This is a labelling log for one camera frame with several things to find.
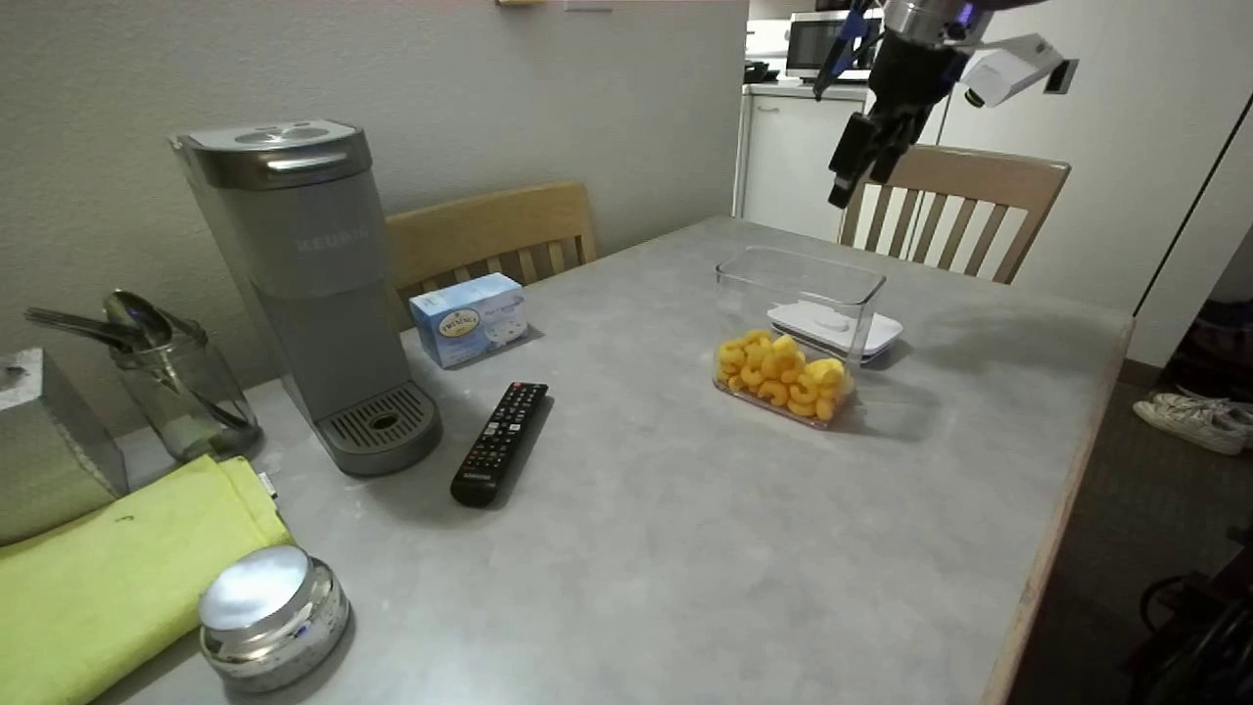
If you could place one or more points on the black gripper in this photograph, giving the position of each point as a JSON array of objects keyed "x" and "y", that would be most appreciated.
[{"x": 921, "y": 85}]

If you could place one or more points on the clear plastic storage container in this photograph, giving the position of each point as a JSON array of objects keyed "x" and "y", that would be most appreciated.
[{"x": 784, "y": 280}]

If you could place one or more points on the white rectangular container lid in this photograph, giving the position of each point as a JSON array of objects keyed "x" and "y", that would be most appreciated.
[{"x": 879, "y": 338}]

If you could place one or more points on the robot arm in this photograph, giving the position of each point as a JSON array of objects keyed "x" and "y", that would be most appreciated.
[{"x": 942, "y": 17}]

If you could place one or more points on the clear container with yellow food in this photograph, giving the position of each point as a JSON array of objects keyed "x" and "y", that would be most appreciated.
[{"x": 784, "y": 376}]

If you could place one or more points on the white kitchen cabinet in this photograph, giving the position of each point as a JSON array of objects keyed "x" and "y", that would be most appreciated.
[{"x": 784, "y": 157}]

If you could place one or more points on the slatted light wooden chair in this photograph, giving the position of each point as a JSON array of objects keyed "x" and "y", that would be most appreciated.
[{"x": 982, "y": 179}]

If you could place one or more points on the grey microwave oven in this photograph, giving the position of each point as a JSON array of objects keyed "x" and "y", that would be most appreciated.
[{"x": 817, "y": 43}]

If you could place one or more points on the wooden chair with broad backrest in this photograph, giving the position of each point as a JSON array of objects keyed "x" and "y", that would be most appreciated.
[{"x": 485, "y": 227}]

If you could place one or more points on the white shoes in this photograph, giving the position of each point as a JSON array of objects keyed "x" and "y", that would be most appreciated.
[{"x": 1195, "y": 426}]

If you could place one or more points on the light blue cardboard box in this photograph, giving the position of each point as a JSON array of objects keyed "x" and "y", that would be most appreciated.
[{"x": 472, "y": 318}]

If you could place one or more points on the black remote control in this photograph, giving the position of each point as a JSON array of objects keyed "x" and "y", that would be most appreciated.
[{"x": 499, "y": 444}]

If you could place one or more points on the grey coffee maker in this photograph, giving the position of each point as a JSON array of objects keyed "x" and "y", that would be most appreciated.
[{"x": 317, "y": 286}]

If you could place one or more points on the dark tangled floor item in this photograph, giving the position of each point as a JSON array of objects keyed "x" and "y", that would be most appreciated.
[{"x": 1200, "y": 628}]

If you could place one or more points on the clear plastic pitcher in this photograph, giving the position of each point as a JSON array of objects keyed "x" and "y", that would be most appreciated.
[{"x": 172, "y": 376}]

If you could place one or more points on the round silver metal tin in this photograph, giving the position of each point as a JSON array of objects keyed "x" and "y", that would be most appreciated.
[{"x": 272, "y": 613}]

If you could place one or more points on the lime green cloth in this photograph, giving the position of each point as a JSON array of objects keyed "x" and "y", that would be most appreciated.
[{"x": 121, "y": 573}]

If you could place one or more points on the grey metal box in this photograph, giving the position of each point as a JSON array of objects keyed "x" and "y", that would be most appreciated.
[{"x": 44, "y": 457}]

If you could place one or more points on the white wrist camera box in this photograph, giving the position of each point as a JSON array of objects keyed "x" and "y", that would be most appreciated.
[{"x": 1020, "y": 67}]

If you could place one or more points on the black wall plate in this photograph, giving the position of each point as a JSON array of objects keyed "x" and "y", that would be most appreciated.
[{"x": 1065, "y": 76}]

